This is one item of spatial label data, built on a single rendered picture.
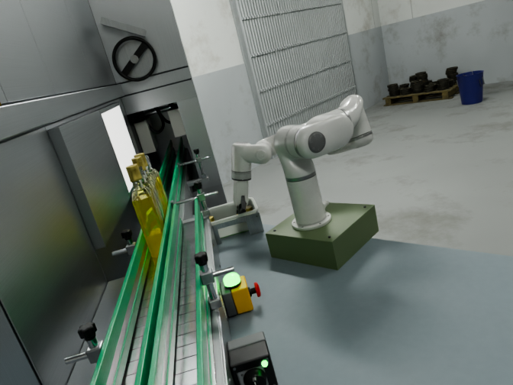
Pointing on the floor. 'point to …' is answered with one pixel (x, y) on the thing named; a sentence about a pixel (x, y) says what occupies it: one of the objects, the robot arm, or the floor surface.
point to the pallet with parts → (423, 88)
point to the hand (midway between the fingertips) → (240, 215)
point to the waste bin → (471, 86)
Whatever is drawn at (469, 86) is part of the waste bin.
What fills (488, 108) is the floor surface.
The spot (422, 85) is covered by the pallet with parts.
